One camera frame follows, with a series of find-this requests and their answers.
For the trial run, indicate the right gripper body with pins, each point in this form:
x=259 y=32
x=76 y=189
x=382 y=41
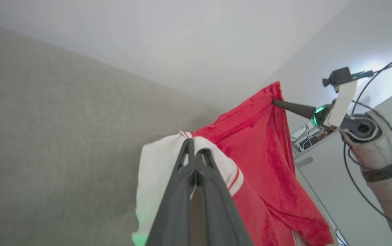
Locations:
x=320 y=114

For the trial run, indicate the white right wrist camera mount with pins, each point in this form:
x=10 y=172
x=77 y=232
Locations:
x=342 y=102

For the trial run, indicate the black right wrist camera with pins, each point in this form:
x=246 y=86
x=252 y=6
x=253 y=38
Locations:
x=339 y=76

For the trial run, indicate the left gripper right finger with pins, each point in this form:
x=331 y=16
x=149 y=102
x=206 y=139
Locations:
x=220 y=218

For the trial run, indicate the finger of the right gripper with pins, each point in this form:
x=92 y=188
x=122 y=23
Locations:
x=298 y=109

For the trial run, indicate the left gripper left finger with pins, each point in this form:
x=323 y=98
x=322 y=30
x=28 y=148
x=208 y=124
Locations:
x=173 y=212

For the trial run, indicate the red basketball jersey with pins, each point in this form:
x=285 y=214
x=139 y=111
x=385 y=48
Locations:
x=261 y=153

